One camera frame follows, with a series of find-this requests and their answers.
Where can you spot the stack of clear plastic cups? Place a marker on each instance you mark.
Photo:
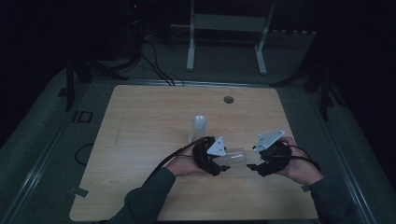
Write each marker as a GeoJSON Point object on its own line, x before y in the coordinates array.
{"type": "Point", "coordinates": [198, 126]}

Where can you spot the grey tape piece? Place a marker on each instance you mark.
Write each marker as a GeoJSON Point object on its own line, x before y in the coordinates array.
{"type": "Point", "coordinates": [79, 192]}
{"type": "Point", "coordinates": [305, 188]}

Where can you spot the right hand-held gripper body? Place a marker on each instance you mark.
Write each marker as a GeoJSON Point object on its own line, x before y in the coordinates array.
{"type": "Point", "coordinates": [269, 140]}

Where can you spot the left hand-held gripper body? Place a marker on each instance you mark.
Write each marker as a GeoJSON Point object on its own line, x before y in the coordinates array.
{"type": "Point", "coordinates": [217, 146]}

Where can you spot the white metal stand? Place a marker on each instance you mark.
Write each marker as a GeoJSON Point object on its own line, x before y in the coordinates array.
{"type": "Point", "coordinates": [230, 22]}

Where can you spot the single clear plastic cup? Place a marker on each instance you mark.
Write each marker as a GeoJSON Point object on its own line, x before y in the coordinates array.
{"type": "Point", "coordinates": [235, 158]}

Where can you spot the person's left hand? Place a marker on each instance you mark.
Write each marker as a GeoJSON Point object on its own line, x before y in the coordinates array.
{"type": "Point", "coordinates": [183, 166]}

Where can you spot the person's right hand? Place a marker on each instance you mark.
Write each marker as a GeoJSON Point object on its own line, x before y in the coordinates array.
{"type": "Point", "coordinates": [302, 171]}

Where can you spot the black tripod stand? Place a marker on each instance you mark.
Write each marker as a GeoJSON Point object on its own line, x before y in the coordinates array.
{"type": "Point", "coordinates": [70, 84]}
{"type": "Point", "coordinates": [325, 93]}

